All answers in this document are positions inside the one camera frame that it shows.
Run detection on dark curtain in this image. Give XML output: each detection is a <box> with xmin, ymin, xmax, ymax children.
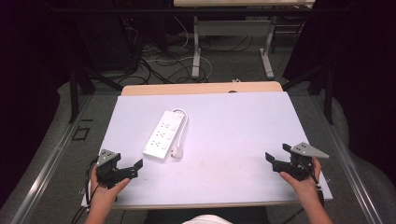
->
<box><xmin>0</xmin><ymin>0</ymin><xmax>76</xmax><ymax>206</ymax></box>
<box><xmin>281</xmin><ymin>0</ymin><xmax>396</xmax><ymax>178</ymax></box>

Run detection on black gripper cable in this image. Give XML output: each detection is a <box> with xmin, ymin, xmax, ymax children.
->
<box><xmin>70</xmin><ymin>157</ymin><xmax>102</xmax><ymax>224</ymax></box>
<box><xmin>278</xmin><ymin>161</ymin><xmax>326</xmax><ymax>224</ymax></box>

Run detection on white power strip cable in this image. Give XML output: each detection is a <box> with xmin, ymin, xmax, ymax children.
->
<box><xmin>170</xmin><ymin>107</ymin><xmax>190</xmax><ymax>154</ymax></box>

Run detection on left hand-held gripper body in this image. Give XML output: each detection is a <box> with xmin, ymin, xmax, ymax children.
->
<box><xmin>95</xmin><ymin>148</ymin><xmax>140</xmax><ymax>190</ymax></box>

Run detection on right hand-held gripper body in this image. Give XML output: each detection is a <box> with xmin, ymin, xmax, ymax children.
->
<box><xmin>272</xmin><ymin>141</ymin><xmax>331</xmax><ymax>182</ymax></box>

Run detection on person's right hand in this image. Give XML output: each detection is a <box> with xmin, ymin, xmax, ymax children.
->
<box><xmin>278</xmin><ymin>156</ymin><xmax>322</xmax><ymax>200</ymax></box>

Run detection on tangle of black floor cables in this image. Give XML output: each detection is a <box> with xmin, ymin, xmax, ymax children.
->
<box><xmin>116</xmin><ymin>17</ymin><xmax>253</xmax><ymax>86</ymax></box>

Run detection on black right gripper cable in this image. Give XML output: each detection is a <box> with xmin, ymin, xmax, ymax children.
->
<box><xmin>278</xmin><ymin>161</ymin><xmax>326</xmax><ymax>224</ymax></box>

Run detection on white floor cable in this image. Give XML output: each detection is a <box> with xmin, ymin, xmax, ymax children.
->
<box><xmin>145</xmin><ymin>15</ymin><xmax>214</xmax><ymax>82</ymax></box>

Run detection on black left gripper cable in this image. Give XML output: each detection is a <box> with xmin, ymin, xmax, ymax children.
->
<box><xmin>70</xmin><ymin>157</ymin><xmax>102</xmax><ymax>224</ymax></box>

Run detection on white power strip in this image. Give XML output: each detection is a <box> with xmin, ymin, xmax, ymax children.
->
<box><xmin>142</xmin><ymin>109</ymin><xmax>184</xmax><ymax>161</ymax></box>

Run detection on desk with white legs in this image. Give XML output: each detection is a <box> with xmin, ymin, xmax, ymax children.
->
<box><xmin>173</xmin><ymin>0</ymin><xmax>317</xmax><ymax>80</ymax></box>

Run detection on black metal stand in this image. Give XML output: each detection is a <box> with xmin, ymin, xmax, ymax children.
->
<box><xmin>68</xmin><ymin>60</ymin><xmax>124</xmax><ymax>124</ymax></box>
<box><xmin>281</xmin><ymin>60</ymin><xmax>336</xmax><ymax>126</ymax></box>

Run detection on white table mat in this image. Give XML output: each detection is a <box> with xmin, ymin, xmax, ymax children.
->
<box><xmin>80</xmin><ymin>91</ymin><xmax>333</xmax><ymax>209</ymax></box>

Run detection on person's left hand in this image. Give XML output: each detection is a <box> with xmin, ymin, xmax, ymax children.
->
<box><xmin>90</xmin><ymin>164</ymin><xmax>132</xmax><ymax>204</ymax></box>

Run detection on black floor socket frame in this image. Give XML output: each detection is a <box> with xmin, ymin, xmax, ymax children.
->
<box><xmin>71</xmin><ymin>126</ymin><xmax>92</xmax><ymax>142</ymax></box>

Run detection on aluminium floor rail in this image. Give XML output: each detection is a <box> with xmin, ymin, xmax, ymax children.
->
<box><xmin>9</xmin><ymin>94</ymin><xmax>95</xmax><ymax>224</ymax></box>
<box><xmin>310</xmin><ymin>94</ymin><xmax>385</xmax><ymax>224</ymax></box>

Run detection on person's white shirt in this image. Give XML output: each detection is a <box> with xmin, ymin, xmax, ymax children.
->
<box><xmin>182</xmin><ymin>214</ymin><xmax>233</xmax><ymax>224</ymax></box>

